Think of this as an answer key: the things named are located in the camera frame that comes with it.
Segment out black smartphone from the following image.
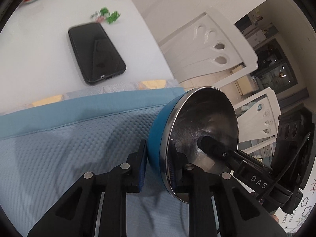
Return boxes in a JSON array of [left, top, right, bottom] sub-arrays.
[[68, 22, 127, 86]]

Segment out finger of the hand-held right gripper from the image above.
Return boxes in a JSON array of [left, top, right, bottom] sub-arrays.
[[197, 136, 247, 171]]

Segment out beige box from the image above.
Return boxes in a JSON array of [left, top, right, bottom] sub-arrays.
[[234, 75, 255, 95]]

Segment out blue table mat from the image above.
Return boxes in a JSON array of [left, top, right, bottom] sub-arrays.
[[0, 86, 190, 237]]

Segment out cartoon wall sticker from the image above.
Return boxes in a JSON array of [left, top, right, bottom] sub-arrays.
[[279, 180, 316, 230]]

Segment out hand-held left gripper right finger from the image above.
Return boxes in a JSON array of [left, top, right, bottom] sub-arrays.
[[170, 139, 288, 237]]

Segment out blue steel-lined bowl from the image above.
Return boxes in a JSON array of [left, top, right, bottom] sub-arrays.
[[147, 86, 239, 203]]

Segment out white wooden chair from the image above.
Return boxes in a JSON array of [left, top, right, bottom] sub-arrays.
[[232, 87, 282, 155], [158, 6, 259, 84]]

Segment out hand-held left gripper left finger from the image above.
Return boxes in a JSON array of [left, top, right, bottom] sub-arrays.
[[27, 139, 149, 237]]

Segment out dark glass cabinet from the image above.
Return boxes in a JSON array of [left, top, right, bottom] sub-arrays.
[[234, 15, 307, 99]]

